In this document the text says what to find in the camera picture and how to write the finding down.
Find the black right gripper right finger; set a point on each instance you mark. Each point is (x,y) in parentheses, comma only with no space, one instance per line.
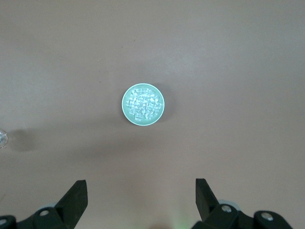
(207,207)

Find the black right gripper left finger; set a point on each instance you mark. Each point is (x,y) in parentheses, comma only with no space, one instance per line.
(71,205)

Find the clear wine glass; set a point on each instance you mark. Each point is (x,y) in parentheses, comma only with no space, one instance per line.
(2,138)

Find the pile of clear ice cubes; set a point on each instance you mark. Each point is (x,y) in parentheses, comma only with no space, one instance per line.
(144,103)

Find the pale green ceramic bowl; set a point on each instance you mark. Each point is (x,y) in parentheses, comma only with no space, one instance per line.
(143,122)

